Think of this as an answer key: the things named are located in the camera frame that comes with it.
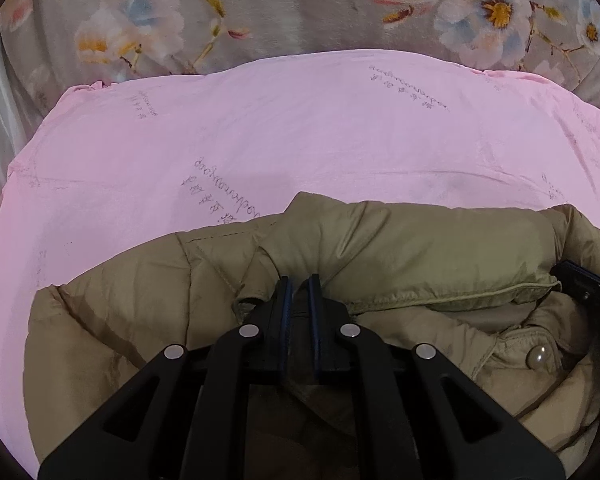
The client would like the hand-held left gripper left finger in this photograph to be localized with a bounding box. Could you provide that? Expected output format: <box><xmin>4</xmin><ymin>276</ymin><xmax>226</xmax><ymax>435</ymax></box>
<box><xmin>37</xmin><ymin>276</ymin><xmax>293</xmax><ymax>480</ymax></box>

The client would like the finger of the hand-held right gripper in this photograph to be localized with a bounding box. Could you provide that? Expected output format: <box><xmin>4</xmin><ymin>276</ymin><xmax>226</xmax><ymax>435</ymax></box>
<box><xmin>550</xmin><ymin>260</ymin><xmax>600</xmax><ymax>317</ymax></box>

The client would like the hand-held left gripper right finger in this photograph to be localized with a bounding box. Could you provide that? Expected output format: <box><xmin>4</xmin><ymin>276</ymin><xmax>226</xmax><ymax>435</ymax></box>
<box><xmin>307</xmin><ymin>274</ymin><xmax>566</xmax><ymax>480</ymax></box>

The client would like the olive quilted jacket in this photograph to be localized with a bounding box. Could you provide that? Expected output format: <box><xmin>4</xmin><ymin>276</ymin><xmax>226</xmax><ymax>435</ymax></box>
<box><xmin>24</xmin><ymin>191</ymin><xmax>600</xmax><ymax>480</ymax></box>

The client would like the pink blanket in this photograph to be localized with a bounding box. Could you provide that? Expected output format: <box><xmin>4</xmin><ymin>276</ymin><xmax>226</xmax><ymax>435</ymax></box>
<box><xmin>0</xmin><ymin>49</ymin><xmax>600</xmax><ymax>476</ymax></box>

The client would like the grey floral cloth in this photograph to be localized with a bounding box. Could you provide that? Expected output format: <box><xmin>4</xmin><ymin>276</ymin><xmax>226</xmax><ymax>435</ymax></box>
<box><xmin>0</xmin><ymin>0</ymin><xmax>600</xmax><ymax>116</ymax></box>

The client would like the white curtain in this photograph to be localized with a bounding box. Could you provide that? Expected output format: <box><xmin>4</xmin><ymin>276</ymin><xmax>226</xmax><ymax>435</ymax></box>
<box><xmin>0</xmin><ymin>25</ymin><xmax>56</xmax><ymax>271</ymax></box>

